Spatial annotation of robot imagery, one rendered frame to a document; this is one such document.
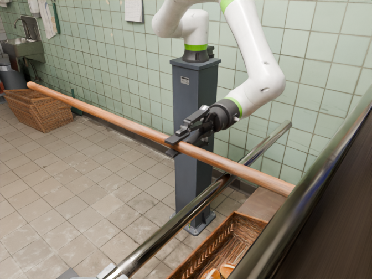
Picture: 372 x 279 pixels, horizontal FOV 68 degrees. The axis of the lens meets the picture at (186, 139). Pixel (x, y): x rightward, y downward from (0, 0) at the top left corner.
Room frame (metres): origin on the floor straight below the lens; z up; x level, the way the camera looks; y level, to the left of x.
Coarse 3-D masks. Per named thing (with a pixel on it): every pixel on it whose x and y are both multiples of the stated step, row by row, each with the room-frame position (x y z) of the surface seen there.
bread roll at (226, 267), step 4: (224, 264) 0.67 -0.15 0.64; (228, 264) 0.67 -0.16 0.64; (232, 264) 0.67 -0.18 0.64; (220, 268) 0.67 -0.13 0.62; (224, 268) 0.65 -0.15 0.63; (228, 268) 0.65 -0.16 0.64; (232, 268) 0.65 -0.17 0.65; (220, 272) 0.66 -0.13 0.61; (224, 272) 0.64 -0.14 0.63; (228, 272) 0.64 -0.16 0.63; (224, 276) 0.64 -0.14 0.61
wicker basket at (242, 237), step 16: (224, 224) 0.79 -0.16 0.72; (240, 224) 0.83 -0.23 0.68; (256, 224) 0.78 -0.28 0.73; (208, 240) 0.71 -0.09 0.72; (224, 240) 0.80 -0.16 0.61; (240, 240) 0.82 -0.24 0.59; (192, 256) 0.64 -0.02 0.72; (208, 256) 0.71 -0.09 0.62; (224, 256) 0.74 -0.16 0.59; (240, 256) 0.74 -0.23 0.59; (176, 272) 0.58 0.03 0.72; (192, 272) 0.64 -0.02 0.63
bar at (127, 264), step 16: (288, 128) 0.79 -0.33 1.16; (240, 160) 0.59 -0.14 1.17; (224, 176) 0.52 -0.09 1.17; (208, 192) 0.46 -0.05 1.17; (192, 208) 0.42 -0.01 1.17; (176, 224) 0.37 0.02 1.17; (160, 240) 0.34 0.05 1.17; (128, 256) 0.30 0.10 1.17; (144, 256) 0.31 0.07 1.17; (64, 272) 0.42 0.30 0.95; (112, 272) 0.27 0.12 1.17; (128, 272) 0.28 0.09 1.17
